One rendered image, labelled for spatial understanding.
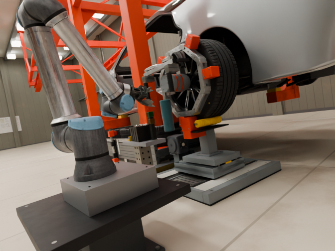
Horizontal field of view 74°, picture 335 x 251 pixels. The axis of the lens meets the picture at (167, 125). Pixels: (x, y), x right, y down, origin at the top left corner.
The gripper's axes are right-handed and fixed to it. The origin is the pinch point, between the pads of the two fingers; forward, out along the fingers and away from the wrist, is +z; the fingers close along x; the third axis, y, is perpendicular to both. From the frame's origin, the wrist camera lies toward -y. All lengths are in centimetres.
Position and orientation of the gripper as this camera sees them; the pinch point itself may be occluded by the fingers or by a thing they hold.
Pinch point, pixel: (153, 98)
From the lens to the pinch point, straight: 154.4
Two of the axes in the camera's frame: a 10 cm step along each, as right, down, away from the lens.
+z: 8.0, 1.1, 5.8
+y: 5.8, -3.8, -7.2
